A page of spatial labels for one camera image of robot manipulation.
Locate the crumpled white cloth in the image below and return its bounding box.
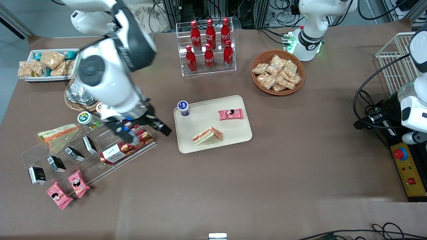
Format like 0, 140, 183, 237
132, 3, 171, 34

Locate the beige plastic serving tray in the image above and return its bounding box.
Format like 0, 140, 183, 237
173, 95, 253, 154

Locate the small black drink carton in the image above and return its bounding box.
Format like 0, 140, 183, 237
28, 166, 47, 185
47, 156, 67, 173
65, 147, 85, 162
82, 136, 98, 155

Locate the thin black cable bundle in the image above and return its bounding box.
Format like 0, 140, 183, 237
297, 223, 427, 240

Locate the white plastic snack bin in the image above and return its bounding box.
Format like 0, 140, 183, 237
18, 49, 81, 83

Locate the thick black looped cable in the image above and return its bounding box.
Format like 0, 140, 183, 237
353, 53, 414, 131

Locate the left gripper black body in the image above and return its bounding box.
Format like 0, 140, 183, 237
366, 93, 403, 130

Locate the clear acrylic bottle rack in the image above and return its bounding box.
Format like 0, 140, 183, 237
176, 21, 237, 77

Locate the red cookie box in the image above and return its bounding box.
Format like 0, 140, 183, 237
99, 129, 155, 165

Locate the white wire basket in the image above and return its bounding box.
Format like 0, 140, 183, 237
375, 32, 423, 96

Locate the black control box yellow panel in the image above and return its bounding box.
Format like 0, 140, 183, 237
390, 142, 427, 203

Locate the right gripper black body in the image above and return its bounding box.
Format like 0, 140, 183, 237
105, 105, 158, 132

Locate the aluminium equipment rack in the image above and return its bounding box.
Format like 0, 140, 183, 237
163, 0, 302, 30

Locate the small brown wicker basket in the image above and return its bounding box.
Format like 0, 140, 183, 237
64, 78, 100, 112

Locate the small blue-capped bottle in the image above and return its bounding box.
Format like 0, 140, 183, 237
177, 100, 191, 117

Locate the grey aluminium profile bar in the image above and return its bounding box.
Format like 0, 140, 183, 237
0, 4, 26, 40

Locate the silver foil snack bag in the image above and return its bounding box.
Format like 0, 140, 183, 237
66, 78, 98, 106

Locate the green-lidded yogurt bottle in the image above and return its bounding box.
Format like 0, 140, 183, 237
77, 112, 101, 131

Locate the clear acrylic stepped display stand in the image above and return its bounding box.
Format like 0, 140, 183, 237
21, 113, 157, 198

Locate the pink snack packet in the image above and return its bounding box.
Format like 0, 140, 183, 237
68, 169, 91, 199
46, 182, 74, 210
218, 108, 244, 121

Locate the red cola bottle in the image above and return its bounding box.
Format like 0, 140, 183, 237
221, 17, 232, 47
223, 40, 234, 68
205, 18, 217, 50
185, 45, 198, 73
203, 43, 216, 71
190, 20, 202, 51

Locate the triangular sandwich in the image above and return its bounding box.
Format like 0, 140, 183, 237
37, 124, 80, 155
192, 127, 224, 147

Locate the round brown wicker basket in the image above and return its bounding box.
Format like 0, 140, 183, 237
251, 49, 306, 96

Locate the red emergency stop button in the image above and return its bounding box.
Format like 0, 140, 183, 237
393, 147, 409, 161

